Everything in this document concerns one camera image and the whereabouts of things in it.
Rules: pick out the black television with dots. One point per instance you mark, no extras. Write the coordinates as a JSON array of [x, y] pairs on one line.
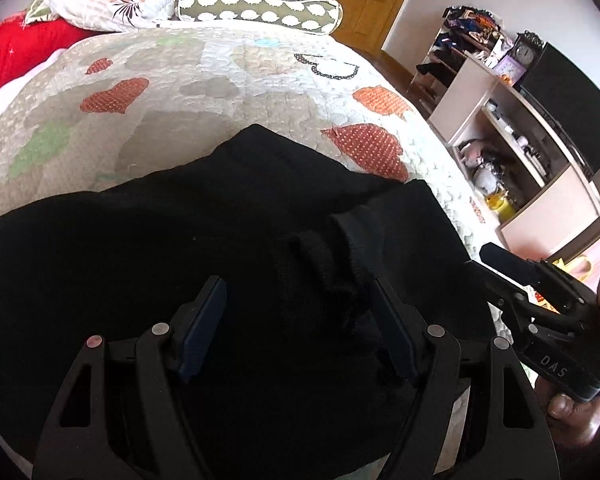
[[575, 105]]

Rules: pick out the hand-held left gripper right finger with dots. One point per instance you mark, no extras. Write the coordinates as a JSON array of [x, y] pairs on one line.
[[395, 330]]

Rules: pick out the wooden door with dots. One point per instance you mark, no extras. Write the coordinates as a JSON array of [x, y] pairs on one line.
[[367, 2]]

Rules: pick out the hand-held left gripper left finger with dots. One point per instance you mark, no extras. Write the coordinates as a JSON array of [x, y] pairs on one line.
[[202, 320]]

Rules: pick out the black pants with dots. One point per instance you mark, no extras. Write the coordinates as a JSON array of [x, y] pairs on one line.
[[180, 240]]

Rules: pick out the white plush toy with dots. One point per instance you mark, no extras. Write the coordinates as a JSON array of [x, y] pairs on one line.
[[485, 176]]

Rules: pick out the red blanket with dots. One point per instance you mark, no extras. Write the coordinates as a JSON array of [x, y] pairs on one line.
[[15, 52]]

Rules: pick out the patterned quilted bedspread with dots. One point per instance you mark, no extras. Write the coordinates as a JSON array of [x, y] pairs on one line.
[[190, 85]]

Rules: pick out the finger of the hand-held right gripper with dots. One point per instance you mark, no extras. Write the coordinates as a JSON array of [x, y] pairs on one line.
[[511, 261], [490, 280]]

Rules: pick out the pile of clothes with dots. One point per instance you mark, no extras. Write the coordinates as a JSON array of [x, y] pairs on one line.
[[472, 22]]

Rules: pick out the green bolster pillow white print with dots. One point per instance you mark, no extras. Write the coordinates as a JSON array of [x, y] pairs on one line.
[[260, 7]]

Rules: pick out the beige shelf cabinet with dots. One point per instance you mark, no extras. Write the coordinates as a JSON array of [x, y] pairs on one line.
[[520, 160]]

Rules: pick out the person's right hand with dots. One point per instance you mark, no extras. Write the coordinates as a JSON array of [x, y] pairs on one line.
[[575, 417]]

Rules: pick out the ornate dark table clock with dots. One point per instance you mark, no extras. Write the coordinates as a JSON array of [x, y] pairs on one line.
[[525, 50]]

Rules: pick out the yellow container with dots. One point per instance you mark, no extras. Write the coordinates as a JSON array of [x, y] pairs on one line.
[[500, 206]]

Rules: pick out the small purple clock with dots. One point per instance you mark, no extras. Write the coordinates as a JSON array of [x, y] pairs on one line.
[[507, 67]]

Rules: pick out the white open rack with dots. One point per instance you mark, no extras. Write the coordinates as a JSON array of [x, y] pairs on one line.
[[437, 67]]

